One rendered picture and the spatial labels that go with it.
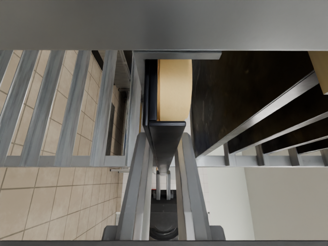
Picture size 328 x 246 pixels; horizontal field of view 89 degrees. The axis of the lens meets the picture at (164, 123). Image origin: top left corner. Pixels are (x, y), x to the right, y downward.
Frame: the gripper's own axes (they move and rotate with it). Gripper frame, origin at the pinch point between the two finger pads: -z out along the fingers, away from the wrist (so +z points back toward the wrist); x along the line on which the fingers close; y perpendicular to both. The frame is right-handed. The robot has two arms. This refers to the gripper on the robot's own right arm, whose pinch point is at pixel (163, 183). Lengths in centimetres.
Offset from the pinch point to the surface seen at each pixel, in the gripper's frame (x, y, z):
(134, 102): -8.9, -15.9, -18.1
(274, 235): 195, -219, 225
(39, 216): -105, -90, 82
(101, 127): -18.1, -11.9, -11.1
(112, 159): -14.0, -7.6, -2.9
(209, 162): 12.5, -7.3, -2.2
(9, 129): -44.5, -11.5, -10.5
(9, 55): -53, -25, -33
